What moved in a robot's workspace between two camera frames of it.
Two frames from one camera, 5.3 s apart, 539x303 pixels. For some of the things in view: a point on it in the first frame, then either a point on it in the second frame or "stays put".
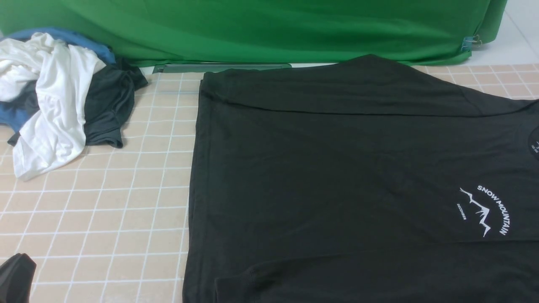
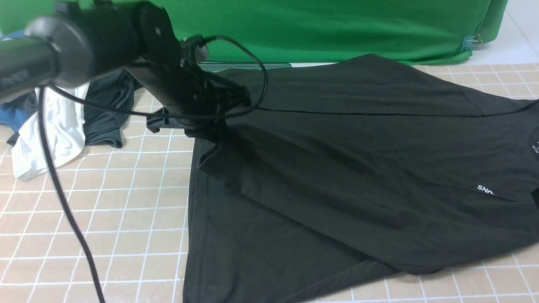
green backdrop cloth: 167,33 stays put
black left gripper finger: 16,275 → 170,70
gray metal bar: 182,68 stays put
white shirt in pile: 59,75 stays put
